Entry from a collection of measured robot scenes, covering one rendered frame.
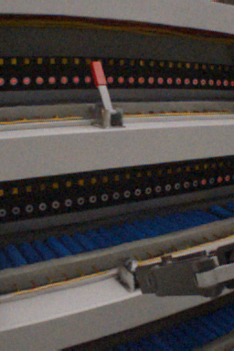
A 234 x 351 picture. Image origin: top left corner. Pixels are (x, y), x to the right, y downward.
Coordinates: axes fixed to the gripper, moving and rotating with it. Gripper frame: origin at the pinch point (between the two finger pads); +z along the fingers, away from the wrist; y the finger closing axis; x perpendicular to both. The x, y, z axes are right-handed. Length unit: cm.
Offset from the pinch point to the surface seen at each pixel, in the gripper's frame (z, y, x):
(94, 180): 19.4, 3.3, 15.2
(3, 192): 19.5, -10.9, 15.2
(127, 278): 8.0, -1.0, 0.3
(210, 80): 17.2, 31.6, 31.8
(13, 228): 21.9, -9.9, 10.4
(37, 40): 19.0, -1.6, 40.2
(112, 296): 7.8, -3.4, -1.3
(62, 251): 15.5, -5.5, 5.3
